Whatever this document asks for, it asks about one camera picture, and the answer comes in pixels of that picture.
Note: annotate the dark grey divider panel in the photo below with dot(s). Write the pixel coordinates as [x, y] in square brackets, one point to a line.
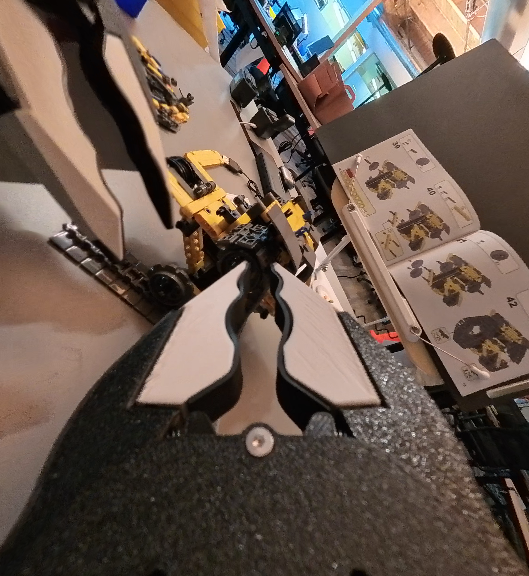
[471, 99]

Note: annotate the red plastic object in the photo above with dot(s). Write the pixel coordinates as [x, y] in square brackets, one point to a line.
[384, 335]

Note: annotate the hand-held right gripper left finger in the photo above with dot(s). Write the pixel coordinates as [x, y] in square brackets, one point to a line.
[197, 355]

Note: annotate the grey toy track strip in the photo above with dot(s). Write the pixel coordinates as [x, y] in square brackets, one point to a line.
[98, 265]
[261, 279]
[246, 236]

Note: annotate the black computer monitor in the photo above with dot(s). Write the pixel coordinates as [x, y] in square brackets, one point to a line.
[291, 22]

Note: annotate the brown cardboard box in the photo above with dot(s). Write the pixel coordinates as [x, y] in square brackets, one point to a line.
[325, 90]

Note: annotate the open instruction booklet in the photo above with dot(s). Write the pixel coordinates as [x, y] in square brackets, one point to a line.
[426, 216]

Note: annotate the white book stand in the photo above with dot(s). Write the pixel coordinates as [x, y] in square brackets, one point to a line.
[372, 252]

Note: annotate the black power adapter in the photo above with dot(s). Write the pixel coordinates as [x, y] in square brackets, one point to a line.
[273, 123]
[248, 87]

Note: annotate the yellow toy brick vehicle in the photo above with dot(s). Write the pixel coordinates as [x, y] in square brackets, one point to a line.
[206, 207]

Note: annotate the yellow storage bin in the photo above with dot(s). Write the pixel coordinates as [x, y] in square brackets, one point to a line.
[192, 20]

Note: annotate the blue plastic bin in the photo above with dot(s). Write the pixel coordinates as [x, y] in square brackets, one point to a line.
[131, 6]

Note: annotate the pile of loose toy bricks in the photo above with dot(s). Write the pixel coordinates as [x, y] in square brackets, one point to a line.
[165, 99]

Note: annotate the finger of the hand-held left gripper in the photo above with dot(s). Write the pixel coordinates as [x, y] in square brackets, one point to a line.
[53, 135]
[138, 103]

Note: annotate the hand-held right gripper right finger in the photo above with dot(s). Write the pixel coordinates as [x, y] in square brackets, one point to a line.
[323, 355]

